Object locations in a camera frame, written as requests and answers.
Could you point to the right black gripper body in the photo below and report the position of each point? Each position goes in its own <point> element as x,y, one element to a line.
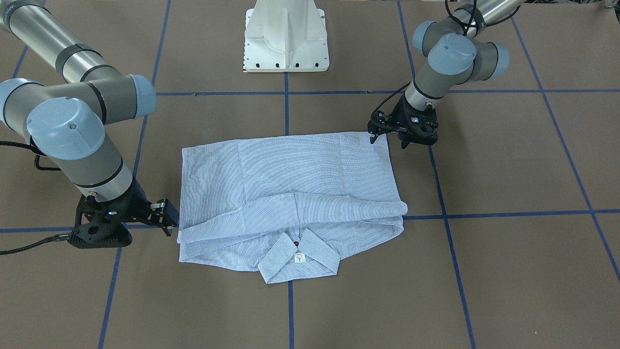
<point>136,205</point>

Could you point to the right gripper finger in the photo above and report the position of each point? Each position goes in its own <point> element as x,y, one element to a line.
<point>169,217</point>

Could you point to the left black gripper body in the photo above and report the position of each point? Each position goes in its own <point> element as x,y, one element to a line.
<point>400,116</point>

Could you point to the light blue striped shirt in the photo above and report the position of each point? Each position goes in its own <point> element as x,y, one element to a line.
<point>289,207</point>

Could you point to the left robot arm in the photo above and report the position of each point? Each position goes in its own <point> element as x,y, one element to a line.
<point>454,57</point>

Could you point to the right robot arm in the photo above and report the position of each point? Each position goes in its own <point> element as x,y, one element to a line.
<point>66,122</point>

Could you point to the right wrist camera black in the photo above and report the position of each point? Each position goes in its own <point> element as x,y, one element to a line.
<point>100,233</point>

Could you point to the white central pedestal column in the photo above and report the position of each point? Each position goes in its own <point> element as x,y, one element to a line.
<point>285,36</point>

